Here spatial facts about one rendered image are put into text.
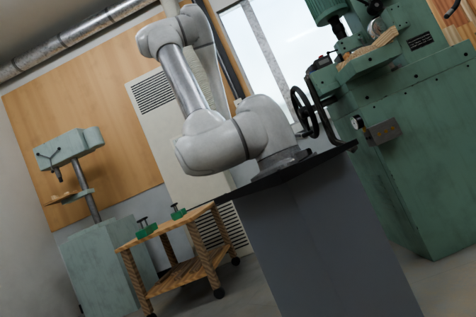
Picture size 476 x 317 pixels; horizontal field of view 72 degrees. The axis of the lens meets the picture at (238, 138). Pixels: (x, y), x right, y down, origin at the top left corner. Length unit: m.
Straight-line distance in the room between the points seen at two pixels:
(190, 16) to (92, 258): 2.14
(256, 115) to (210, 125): 0.15
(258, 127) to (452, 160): 0.93
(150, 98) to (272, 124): 2.07
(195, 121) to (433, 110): 1.04
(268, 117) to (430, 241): 0.92
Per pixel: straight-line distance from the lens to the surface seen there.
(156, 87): 3.01
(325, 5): 1.80
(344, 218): 1.06
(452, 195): 1.67
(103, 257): 2.95
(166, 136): 2.93
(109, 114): 3.52
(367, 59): 1.45
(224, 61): 3.11
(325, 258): 0.98
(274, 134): 1.06
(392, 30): 1.43
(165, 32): 1.43
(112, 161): 3.49
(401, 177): 1.57
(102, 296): 3.06
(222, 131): 1.05
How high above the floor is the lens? 0.67
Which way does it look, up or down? 5 degrees up
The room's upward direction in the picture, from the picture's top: 24 degrees counter-clockwise
